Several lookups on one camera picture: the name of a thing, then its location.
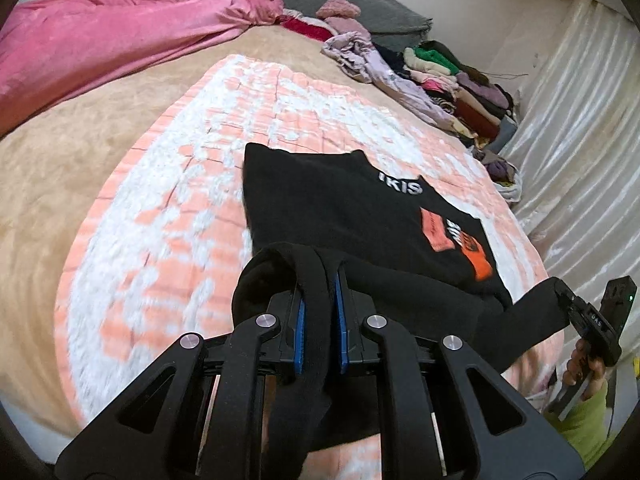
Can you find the black crumpled garment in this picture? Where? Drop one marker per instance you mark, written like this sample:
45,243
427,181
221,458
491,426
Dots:
395,60

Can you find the white bag of clothes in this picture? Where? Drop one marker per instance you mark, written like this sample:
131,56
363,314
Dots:
500,170

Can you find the white satin curtain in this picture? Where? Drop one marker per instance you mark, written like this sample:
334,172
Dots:
575,160

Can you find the person's right hand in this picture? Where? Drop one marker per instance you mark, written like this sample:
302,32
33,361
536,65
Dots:
575,365

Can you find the pink quilt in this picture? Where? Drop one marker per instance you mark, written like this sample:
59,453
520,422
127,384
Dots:
100,45

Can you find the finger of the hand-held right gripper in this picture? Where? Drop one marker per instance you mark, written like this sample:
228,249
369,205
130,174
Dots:
570,302

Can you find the stack of folded clothes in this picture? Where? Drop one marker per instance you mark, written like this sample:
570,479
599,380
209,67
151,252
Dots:
470,105

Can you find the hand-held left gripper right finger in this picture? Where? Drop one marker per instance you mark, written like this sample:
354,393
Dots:
343,330

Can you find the dark red garment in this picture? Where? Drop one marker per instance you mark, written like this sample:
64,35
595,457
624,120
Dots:
305,27

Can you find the pink fluffy garment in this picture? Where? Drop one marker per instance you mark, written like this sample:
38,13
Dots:
337,7

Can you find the beige bed sheet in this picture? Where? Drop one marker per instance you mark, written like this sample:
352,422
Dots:
75,170

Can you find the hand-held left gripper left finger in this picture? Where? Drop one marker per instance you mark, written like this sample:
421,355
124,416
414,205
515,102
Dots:
299,340

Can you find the lilac crumpled garment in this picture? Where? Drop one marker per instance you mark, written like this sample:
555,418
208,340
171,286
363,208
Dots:
380,72

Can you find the black printed sweater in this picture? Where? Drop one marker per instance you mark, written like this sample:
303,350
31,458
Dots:
350,210

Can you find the orange white checked blanket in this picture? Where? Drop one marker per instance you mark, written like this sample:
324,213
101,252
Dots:
175,240

